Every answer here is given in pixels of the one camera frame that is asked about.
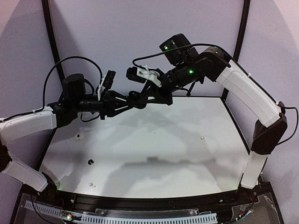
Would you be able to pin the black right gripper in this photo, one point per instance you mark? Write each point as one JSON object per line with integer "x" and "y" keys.
{"x": 164, "y": 94}

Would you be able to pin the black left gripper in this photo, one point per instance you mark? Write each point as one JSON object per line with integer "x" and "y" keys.
{"x": 103, "y": 105}

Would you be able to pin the black earbud charging case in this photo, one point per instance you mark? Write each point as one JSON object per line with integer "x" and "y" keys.
{"x": 135, "y": 98}

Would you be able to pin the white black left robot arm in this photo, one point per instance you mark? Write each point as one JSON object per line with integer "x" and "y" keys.
{"x": 49, "y": 117}

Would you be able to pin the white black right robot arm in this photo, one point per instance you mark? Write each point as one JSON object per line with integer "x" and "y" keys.
{"x": 214, "y": 63}

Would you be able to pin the white earbud near front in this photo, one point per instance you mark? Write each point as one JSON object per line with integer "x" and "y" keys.
{"x": 91, "y": 184}

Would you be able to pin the small green circuit board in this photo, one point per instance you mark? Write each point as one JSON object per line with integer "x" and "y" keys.
{"x": 67, "y": 216}

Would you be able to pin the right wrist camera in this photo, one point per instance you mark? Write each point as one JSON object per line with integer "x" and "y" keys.
{"x": 142, "y": 75}

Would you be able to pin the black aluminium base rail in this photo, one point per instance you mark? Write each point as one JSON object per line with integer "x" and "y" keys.
{"x": 218, "y": 202}

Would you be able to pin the black left frame post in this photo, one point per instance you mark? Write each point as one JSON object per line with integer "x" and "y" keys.
{"x": 50, "y": 30}

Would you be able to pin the black frame post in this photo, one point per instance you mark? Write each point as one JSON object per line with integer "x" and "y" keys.
{"x": 50, "y": 30}
{"x": 242, "y": 29}

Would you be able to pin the white slotted cable duct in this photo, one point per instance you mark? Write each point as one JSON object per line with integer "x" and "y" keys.
{"x": 100, "y": 216}

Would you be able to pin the black right frame post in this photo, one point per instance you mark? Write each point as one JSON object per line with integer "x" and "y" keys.
{"x": 242, "y": 29}

